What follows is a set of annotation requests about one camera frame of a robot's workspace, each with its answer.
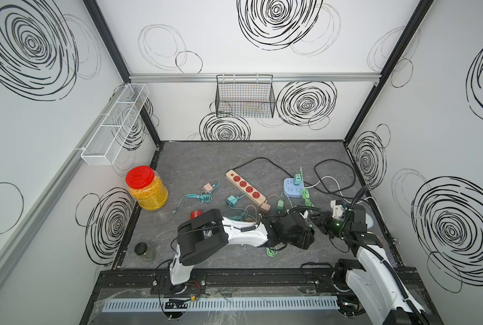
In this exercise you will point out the red shaver far left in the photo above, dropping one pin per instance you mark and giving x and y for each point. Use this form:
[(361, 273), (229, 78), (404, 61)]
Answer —
[(196, 214)]

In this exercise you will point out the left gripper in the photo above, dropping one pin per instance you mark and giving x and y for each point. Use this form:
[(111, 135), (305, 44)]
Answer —
[(304, 240)]

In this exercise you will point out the white slotted cable duct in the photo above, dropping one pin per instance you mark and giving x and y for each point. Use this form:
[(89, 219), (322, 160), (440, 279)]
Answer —
[(222, 304)]

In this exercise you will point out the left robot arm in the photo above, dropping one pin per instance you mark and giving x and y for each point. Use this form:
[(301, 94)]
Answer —
[(200, 238)]

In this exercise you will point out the yellow jar red lid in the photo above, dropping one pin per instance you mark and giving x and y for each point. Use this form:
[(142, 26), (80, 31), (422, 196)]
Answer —
[(147, 188)]

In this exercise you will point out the beige power strip red sockets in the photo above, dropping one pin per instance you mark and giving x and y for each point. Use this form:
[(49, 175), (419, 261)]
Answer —
[(246, 188)]

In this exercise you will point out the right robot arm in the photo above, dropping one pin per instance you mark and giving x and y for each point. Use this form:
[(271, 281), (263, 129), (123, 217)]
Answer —
[(370, 275)]

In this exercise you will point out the white wire shelf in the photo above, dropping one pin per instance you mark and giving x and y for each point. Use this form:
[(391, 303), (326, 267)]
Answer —
[(117, 123)]

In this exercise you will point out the black wire basket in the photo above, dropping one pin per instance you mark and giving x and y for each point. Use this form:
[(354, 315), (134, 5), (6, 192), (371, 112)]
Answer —
[(245, 96)]

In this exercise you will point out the teal charger adapter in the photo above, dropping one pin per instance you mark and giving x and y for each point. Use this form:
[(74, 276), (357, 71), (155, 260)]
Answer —
[(233, 200)]

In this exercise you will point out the small dark lid jar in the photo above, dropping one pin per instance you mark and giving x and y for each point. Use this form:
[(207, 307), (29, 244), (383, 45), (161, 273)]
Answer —
[(145, 251)]

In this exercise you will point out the small pink charger adapter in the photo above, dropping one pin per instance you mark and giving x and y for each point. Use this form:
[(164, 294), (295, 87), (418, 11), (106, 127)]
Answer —
[(208, 187)]

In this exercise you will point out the green charger adapter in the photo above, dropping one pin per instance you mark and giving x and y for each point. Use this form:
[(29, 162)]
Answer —
[(280, 206), (298, 180)]

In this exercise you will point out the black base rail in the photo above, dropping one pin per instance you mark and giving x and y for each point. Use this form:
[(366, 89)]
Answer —
[(319, 278)]

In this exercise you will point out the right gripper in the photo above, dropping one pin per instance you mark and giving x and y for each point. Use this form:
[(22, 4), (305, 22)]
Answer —
[(323, 220)]

